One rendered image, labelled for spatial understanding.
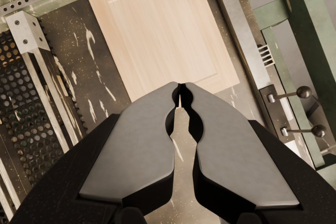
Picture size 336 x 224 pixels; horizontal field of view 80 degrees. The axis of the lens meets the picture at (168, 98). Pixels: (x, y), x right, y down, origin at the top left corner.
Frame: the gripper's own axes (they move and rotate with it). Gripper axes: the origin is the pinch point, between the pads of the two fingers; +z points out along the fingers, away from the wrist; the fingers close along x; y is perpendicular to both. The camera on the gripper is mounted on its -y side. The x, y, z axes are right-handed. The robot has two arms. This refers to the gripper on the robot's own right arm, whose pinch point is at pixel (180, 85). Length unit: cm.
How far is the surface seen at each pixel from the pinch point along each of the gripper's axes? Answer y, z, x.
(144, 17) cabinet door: 8, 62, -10
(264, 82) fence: 24, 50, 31
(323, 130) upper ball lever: 30, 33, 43
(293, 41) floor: 69, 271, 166
